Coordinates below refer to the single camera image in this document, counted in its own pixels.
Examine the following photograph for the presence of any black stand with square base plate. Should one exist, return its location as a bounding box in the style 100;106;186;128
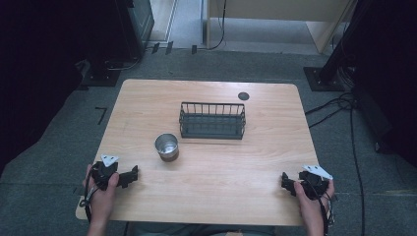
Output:
302;0;365;92

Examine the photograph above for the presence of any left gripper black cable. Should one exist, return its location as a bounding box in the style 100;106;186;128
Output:
78;162;100;224

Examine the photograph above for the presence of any dark curtain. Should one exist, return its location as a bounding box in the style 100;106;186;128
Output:
350;0;417;168
0;0;99;175

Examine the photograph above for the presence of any dark equipment cabinet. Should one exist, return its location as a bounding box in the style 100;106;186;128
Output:
126;0;155;53

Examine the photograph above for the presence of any black corner tape mark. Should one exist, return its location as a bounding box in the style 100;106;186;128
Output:
94;106;108;126

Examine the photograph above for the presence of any black wire basket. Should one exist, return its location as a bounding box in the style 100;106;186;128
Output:
178;100;247;141

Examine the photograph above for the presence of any long black floor cable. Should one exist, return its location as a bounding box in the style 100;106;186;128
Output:
348;97;367;236

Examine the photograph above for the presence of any person's left hand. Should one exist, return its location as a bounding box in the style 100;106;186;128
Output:
82;163;120;225

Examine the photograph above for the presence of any person's lap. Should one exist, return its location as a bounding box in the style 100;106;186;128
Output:
130;222;277;236

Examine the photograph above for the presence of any metal cup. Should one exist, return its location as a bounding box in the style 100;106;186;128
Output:
153;132;180;163

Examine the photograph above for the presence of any person's right hand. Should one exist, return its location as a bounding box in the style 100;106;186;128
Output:
292;178;336;228

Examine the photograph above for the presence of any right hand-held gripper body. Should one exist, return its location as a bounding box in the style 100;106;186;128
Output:
297;164;334;202

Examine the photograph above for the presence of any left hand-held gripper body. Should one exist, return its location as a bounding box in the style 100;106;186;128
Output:
90;153;120;192

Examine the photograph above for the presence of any black hanging cable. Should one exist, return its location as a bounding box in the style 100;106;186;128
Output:
208;0;228;51

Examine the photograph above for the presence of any light wooden cabinet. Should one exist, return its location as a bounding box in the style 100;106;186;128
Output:
205;0;358;55

